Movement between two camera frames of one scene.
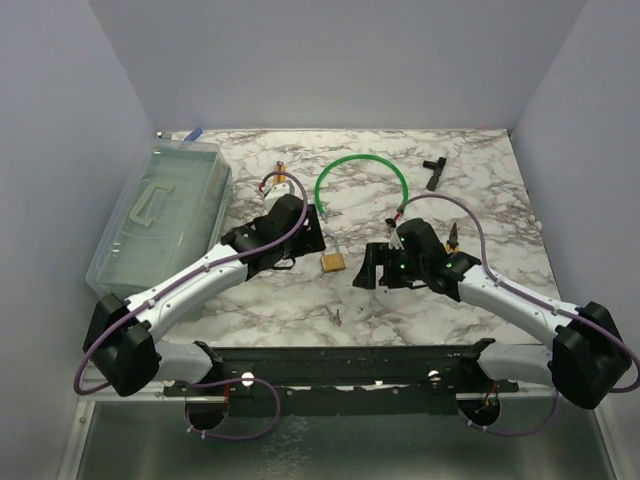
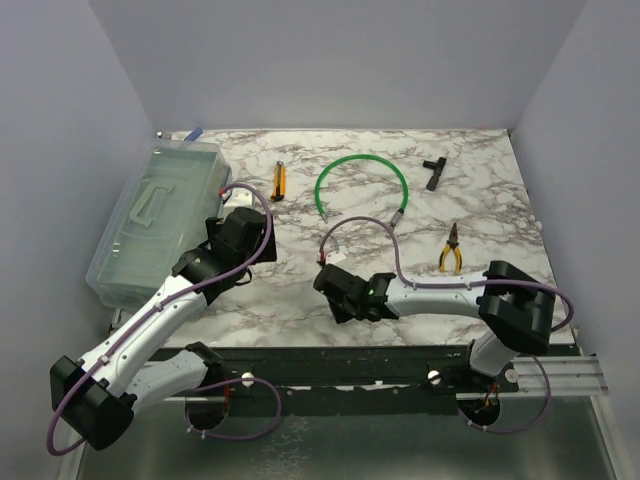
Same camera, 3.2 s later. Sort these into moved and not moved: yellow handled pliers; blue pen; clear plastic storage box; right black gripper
Moved: right black gripper
Not moved: blue pen; yellow handled pliers; clear plastic storage box
